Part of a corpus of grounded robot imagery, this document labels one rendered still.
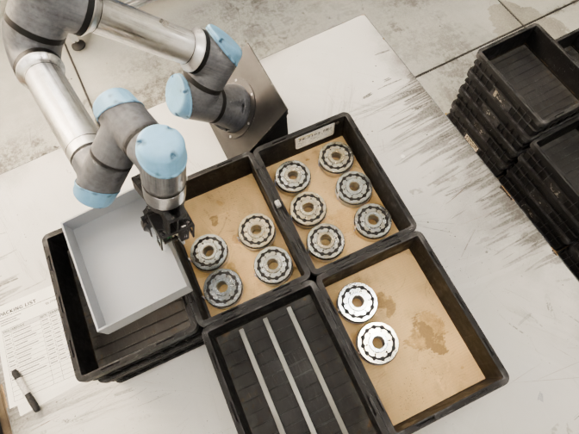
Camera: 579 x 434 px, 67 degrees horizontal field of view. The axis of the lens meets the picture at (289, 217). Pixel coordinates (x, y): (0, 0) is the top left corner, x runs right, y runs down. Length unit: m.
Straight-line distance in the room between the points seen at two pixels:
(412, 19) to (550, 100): 1.12
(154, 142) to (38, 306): 0.93
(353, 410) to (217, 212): 0.63
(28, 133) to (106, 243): 1.78
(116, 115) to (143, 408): 0.85
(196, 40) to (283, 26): 1.66
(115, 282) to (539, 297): 1.15
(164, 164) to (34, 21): 0.48
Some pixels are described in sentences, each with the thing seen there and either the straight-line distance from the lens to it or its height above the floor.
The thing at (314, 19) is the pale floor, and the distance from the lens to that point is 2.86.
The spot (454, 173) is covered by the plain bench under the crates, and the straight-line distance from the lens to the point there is 1.52.
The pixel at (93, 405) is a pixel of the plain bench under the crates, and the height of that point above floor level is 0.70.
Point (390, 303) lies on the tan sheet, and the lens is 1.19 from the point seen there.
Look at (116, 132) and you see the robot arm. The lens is 0.77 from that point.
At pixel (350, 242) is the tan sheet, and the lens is 1.22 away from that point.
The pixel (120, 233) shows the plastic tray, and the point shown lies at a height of 1.05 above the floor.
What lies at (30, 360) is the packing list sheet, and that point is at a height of 0.70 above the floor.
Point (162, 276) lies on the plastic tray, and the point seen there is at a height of 1.05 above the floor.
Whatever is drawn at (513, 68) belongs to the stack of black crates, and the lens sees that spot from 2.13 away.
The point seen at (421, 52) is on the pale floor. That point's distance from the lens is 2.76.
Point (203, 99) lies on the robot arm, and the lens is 1.27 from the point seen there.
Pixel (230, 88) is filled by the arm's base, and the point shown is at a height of 0.92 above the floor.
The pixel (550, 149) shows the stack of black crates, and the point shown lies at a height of 0.38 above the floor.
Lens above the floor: 1.98
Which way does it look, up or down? 68 degrees down
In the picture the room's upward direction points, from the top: 6 degrees counter-clockwise
